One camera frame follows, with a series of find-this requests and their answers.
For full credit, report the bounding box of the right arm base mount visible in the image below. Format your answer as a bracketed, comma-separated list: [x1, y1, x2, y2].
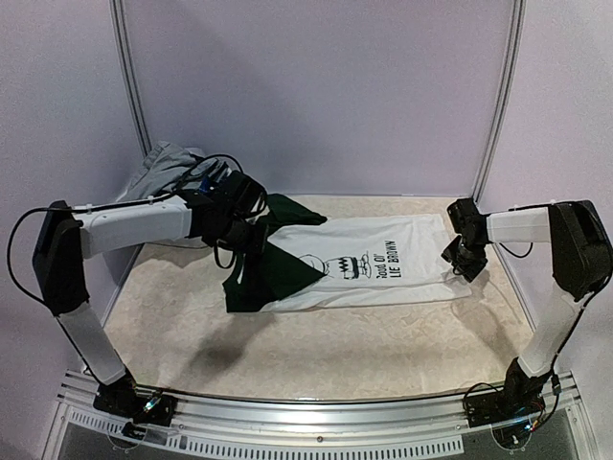
[462, 382, 547, 451]

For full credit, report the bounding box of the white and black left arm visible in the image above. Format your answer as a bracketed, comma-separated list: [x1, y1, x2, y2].
[33, 171, 267, 416]

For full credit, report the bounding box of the right aluminium corner post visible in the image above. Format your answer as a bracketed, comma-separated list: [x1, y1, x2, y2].
[468, 0, 527, 205]

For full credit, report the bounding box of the left aluminium corner post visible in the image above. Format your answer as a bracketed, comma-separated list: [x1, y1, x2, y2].
[109, 0, 152, 157]

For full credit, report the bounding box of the white and green raglan shirt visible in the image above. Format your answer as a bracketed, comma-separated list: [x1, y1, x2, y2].
[223, 194, 471, 313]

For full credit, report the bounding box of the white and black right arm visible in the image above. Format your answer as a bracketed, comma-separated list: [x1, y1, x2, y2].
[442, 198, 612, 418]

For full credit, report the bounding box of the aluminium corner post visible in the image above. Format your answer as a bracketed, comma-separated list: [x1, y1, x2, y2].
[109, 0, 152, 157]
[468, 0, 527, 205]

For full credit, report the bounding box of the grey garment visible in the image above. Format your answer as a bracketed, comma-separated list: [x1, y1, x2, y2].
[117, 141, 225, 202]

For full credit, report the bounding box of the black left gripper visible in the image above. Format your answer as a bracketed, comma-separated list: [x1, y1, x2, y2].
[217, 215, 269, 254]

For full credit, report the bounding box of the blue plaid garment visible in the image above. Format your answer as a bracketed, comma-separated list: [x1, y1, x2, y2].
[198, 177, 216, 195]

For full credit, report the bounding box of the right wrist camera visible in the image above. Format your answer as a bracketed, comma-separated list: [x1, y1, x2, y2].
[446, 197, 485, 234]

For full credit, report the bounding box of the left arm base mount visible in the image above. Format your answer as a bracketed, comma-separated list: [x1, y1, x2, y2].
[93, 381, 178, 440]

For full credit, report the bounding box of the aluminium front rail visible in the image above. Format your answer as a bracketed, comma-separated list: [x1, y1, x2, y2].
[42, 371, 600, 459]

